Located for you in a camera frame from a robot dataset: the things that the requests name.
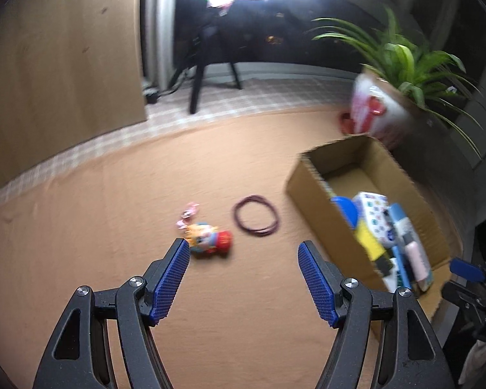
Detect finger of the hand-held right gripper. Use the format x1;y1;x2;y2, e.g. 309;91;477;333
441;281;476;306
449;257;484;282

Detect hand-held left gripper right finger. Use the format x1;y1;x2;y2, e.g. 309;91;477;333
297;240;456;389

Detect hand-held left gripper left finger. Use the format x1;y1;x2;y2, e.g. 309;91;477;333
32;238;192;389

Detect colourful toy keychain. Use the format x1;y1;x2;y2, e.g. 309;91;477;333
176;203;234;259

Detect yellow black card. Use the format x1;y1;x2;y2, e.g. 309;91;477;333
354;219;393;276

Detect white blue sunscreen bottle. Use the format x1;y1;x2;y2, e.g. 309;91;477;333
389;203;434;292

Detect cardboard box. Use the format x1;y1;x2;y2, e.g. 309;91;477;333
285;135;452;341

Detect white box with blue lid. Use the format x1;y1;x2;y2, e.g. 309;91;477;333
353;192;395;244

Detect person's right forearm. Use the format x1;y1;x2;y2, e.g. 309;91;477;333
461;338;486;387

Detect tan blanket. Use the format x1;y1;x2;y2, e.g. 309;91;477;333
0;107;462;389

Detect checked white mat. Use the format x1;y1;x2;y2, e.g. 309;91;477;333
0;77;357;211

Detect black tripod stand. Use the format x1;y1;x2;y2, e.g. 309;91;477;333
162;2;244;115

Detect green leafy plant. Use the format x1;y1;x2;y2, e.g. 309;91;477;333
310;6;486;159

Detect large plywood board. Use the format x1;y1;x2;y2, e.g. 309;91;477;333
0;0;148;195

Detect dark red hair tie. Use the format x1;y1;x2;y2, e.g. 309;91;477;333
233;195;280;236

